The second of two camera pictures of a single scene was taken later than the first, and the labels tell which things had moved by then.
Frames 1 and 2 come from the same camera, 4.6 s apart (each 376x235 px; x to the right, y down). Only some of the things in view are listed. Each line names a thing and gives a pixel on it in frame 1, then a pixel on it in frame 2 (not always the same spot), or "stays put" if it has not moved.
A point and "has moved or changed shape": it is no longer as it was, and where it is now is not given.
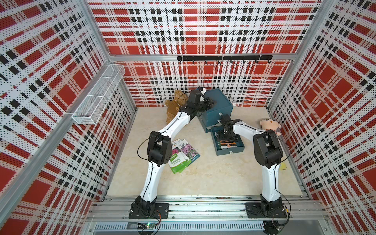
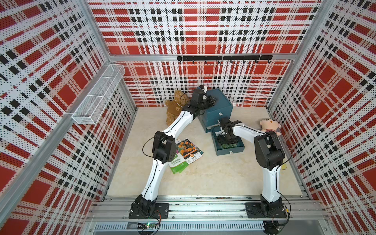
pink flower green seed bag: [178, 162] stays put
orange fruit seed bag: [227, 144] has moved or changed shape
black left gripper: [209, 103] stays put
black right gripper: [234, 137] stays put
